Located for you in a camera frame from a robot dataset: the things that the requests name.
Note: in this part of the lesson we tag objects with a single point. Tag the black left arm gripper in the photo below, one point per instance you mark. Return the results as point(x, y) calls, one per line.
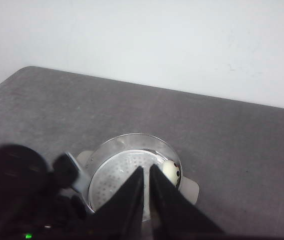
point(31, 204)

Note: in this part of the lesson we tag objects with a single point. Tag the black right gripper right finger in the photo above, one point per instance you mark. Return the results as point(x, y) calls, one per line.
point(173, 217)

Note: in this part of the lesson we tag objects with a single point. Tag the white panda bun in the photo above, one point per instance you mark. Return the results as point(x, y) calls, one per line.
point(172, 171)

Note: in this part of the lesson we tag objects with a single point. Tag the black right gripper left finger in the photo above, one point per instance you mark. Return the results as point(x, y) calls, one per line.
point(120, 218)

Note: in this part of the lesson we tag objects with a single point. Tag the stainless steel steamer pot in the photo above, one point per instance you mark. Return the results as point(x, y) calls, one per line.
point(104, 170)

